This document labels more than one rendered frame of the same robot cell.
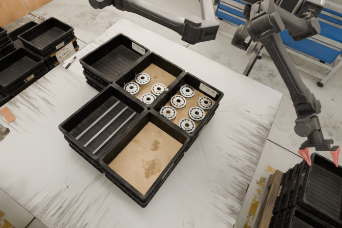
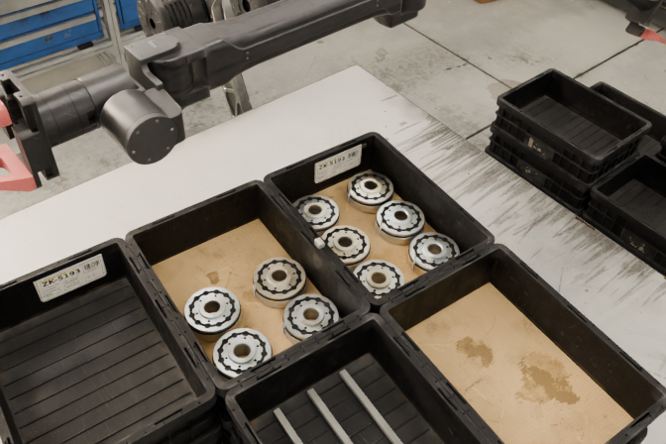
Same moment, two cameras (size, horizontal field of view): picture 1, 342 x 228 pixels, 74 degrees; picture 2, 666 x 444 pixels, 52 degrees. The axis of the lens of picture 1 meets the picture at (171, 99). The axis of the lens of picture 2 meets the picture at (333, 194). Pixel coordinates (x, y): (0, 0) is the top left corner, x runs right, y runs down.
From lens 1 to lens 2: 0.96 m
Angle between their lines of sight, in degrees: 42
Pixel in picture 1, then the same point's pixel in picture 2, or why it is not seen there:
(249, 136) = (455, 166)
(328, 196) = (577, 131)
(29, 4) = not seen: outside the picture
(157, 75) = (205, 271)
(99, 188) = not seen: outside the picture
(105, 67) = (81, 426)
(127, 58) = (77, 336)
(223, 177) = (553, 256)
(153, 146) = (478, 357)
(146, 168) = (545, 392)
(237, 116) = not seen: hidden behind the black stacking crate
